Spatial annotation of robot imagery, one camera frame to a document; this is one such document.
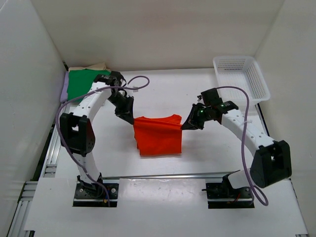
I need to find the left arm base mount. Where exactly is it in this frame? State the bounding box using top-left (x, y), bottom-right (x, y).
top-left (73, 175), bottom-right (119, 208)

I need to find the orange t shirt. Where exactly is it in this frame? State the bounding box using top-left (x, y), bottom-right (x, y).
top-left (133, 114), bottom-right (182, 157)

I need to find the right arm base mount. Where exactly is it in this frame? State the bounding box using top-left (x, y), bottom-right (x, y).
top-left (201, 173), bottom-right (255, 209)

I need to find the aluminium frame rail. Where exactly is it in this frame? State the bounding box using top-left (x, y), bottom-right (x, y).
top-left (7, 71), bottom-right (282, 237)

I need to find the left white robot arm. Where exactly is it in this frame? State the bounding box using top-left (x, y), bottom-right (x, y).
top-left (59, 71), bottom-right (134, 200)

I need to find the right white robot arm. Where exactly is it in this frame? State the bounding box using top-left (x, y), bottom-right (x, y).
top-left (181, 88), bottom-right (292, 192)

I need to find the purple t shirt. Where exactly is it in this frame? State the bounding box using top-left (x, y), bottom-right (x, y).
top-left (60, 71), bottom-right (69, 103)

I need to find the green t shirt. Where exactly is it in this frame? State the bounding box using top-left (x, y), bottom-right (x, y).
top-left (67, 69), bottom-right (111, 100)

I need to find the white front board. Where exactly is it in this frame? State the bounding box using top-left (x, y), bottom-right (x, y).
top-left (25, 178), bottom-right (308, 237)

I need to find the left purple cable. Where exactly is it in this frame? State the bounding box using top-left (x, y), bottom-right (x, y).
top-left (55, 75), bottom-right (151, 207)

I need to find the purple cable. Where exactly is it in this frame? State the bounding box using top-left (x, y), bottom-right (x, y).
top-left (217, 85), bottom-right (269, 207)
top-left (55, 75), bottom-right (151, 207)

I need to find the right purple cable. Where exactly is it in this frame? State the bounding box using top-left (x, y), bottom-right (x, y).
top-left (217, 85), bottom-right (269, 207)

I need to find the beige t shirt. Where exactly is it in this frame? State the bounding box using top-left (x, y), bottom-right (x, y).
top-left (68, 62), bottom-right (107, 72)

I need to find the white plastic basket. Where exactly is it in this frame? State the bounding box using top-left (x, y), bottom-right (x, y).
top-left (213, 56), bottom-right (271, 106)

